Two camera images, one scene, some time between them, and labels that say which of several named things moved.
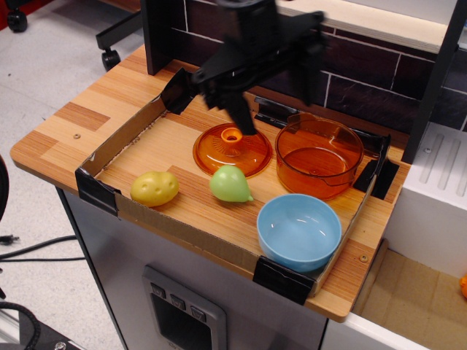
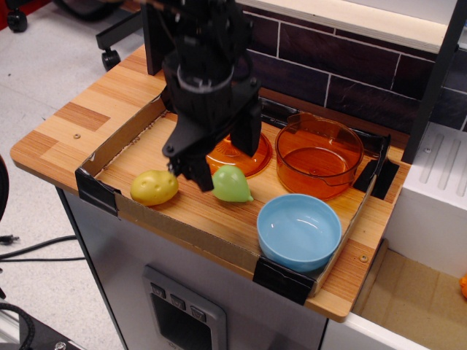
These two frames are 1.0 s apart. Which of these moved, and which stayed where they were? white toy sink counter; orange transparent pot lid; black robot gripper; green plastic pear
Moved: black robot gripper
Stayed: white toy sink counter; orange transparent pot lid; green plastic pear
